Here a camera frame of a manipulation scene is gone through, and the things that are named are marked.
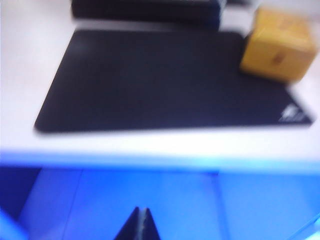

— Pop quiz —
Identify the yellow tin box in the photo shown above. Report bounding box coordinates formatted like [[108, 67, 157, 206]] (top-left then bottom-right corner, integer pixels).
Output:
[[239, 6, 318, 82]]

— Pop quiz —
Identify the black flat box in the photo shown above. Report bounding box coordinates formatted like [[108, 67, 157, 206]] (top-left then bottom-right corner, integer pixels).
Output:
[[71, 0, 222, 26]]

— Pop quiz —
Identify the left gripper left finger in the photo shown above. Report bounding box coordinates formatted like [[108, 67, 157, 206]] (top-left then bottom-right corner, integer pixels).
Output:
[[113, 206, 141, 240]]

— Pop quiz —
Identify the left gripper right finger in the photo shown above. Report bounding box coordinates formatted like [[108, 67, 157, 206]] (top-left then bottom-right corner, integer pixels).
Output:
[[140, 207, 161, 240]]

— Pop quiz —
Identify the black mouse pad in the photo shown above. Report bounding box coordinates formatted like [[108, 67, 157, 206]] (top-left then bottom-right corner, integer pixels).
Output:
[[33, 29, 315, 133]]

